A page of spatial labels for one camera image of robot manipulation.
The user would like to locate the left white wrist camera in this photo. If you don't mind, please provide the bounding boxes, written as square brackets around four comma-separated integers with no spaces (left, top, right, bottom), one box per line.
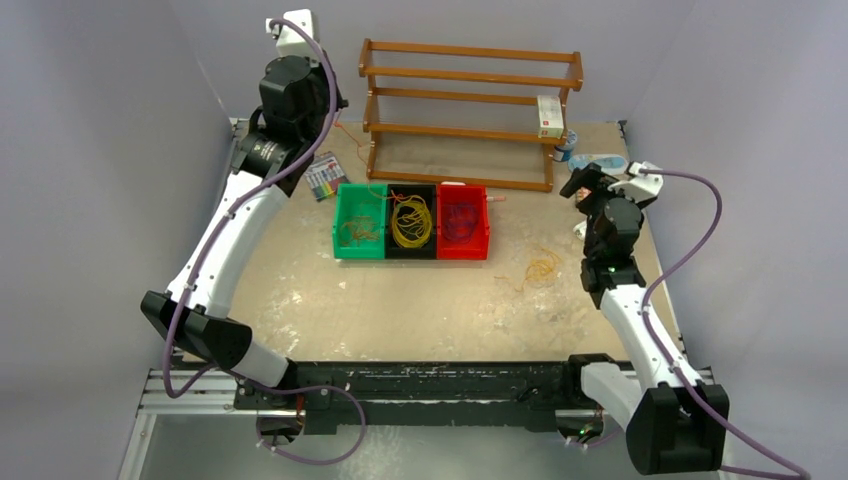
[265,9,320,66]

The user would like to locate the purple thin cable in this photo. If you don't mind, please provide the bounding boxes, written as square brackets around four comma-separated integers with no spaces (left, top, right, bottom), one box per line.
[442,201,480,243]

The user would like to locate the pack of coloured markers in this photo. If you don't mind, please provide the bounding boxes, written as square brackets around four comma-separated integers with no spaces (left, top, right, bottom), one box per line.
[304,152,349,202]

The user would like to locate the yellow coiled cable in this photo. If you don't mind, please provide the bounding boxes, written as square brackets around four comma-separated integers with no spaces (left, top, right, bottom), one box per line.
[390,192,433,250]

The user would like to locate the white usb charger block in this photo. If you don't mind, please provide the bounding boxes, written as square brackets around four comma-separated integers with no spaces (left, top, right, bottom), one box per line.
[573,221,587,241]

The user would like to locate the green plastic bin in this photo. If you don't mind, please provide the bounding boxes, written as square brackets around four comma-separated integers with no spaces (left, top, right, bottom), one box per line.
[332,183,388,260]

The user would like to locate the black plastic bin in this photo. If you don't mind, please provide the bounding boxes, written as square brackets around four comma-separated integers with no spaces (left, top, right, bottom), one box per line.
[384,184,438,260]

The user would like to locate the left purple robot hose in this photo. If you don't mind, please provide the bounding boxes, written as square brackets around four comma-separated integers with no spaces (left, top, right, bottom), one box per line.
[162,17,369,467]

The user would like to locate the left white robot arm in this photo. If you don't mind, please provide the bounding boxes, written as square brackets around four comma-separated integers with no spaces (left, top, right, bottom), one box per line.
[141,54,347,409]

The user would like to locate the orange thin cable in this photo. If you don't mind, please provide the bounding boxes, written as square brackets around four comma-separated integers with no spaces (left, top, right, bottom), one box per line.
[339,213,384,248]

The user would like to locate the wooden two-tier shelf rack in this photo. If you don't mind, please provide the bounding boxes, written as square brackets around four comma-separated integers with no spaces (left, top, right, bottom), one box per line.
[357,39,584,192]

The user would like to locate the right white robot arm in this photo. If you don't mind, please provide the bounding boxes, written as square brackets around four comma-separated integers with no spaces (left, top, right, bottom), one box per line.
[560,162,730,475]

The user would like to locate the red plastic bin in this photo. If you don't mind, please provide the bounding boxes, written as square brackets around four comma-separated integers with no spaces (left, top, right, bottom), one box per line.
[436,185,490,260]

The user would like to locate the right purple robot hose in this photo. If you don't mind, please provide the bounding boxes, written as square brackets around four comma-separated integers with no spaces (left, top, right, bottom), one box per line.
[569,168,813,480]

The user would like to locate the white red carton box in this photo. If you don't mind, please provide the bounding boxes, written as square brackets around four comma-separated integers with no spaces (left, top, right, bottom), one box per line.
[536,95,566,140]

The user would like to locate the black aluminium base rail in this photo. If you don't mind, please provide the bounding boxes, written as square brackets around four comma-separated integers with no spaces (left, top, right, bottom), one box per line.
[135,360,717,437]

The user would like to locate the purple robot hose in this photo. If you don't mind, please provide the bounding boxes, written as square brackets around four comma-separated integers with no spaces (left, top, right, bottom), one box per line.
[569,168,813,480]
[162,17,369,467]

